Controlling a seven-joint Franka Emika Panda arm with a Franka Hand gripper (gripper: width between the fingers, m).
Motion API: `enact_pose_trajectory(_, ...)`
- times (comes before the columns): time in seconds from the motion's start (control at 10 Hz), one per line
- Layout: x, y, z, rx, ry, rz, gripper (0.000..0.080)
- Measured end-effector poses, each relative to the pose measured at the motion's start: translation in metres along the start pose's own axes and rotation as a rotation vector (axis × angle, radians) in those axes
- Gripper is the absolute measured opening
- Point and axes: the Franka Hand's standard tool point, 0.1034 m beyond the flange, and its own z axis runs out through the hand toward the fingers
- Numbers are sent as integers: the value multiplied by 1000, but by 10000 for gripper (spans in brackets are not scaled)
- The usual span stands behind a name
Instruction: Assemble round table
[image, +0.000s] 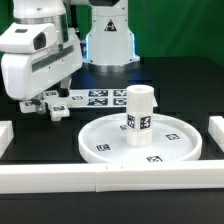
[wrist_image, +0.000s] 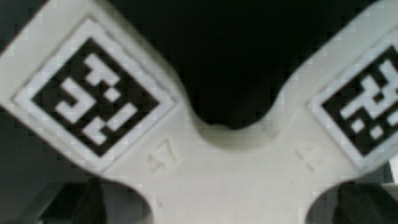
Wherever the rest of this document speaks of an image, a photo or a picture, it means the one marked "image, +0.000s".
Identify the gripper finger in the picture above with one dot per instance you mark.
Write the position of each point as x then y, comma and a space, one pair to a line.
64, 89
40, 106

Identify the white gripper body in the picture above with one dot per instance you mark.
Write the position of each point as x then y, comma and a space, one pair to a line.
33, 61

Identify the white cross-shaped table base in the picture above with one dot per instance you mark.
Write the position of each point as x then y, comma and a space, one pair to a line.
58, 107

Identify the white round table top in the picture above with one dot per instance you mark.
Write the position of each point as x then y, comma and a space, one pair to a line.
161, 139

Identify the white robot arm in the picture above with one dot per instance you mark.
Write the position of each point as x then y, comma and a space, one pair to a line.
102, 27

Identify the white left side block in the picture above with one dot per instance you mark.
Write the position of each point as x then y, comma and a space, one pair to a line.
6, 135

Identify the white marker sheet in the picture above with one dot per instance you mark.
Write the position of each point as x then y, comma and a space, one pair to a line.
100, 97

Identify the white front rail left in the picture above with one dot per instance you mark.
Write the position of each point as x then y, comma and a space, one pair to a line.
53, 178

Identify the white rail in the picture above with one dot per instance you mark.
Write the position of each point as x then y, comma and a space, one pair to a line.
200, 174
53, 178

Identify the white front rail right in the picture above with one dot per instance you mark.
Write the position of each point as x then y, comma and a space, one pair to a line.
200, 174

